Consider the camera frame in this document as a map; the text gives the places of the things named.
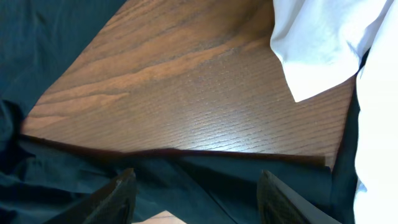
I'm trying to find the black leggings red waistband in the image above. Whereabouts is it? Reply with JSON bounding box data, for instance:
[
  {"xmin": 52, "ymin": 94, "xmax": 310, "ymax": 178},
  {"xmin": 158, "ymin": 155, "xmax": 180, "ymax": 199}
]
[{"xmin": 1, "ymin": 1, "xmax": 331, "ymax": 223}]

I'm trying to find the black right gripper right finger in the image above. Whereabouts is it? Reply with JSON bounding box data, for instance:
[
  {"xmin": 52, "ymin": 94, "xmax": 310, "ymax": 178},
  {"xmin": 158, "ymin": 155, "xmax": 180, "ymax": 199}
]
[{"xmin": 257, "ymin": 170, "xmax": 340, "ymax": 224}]

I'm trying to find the white Mr Robot t-shirt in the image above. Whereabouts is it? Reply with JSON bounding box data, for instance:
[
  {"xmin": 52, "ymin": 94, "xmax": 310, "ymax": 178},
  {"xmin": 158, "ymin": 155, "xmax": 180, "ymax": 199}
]
[{"xmin": 270, "ymin": 0, "xmax": 397, "ymax": 224}]

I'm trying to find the black garment under t-shirt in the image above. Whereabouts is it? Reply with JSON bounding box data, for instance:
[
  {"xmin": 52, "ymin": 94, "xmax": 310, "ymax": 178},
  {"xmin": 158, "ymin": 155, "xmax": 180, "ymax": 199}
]
[{"xmin": 329, "ymin": 48, "xmax": 371, "ymax": 224}]

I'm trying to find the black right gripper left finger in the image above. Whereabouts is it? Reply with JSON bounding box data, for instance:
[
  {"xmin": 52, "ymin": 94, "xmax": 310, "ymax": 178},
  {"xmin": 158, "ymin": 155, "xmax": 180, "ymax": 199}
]
[{"xmin": 45, "ymin": 169, "xmax": 137, "ymax": 224}]

